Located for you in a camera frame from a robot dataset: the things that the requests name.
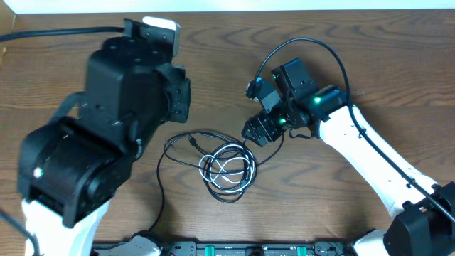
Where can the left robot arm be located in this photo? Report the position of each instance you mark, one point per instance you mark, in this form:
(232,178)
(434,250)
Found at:
(70,168)

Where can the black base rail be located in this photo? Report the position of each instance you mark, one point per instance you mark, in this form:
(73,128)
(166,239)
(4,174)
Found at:
(144,243)

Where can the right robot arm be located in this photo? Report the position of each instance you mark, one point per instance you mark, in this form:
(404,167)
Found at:
(421,209)

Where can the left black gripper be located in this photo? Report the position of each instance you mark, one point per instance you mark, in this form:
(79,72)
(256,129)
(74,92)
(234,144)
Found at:
(178,98)

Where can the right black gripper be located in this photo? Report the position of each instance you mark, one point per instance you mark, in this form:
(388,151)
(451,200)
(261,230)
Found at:
(260,119)

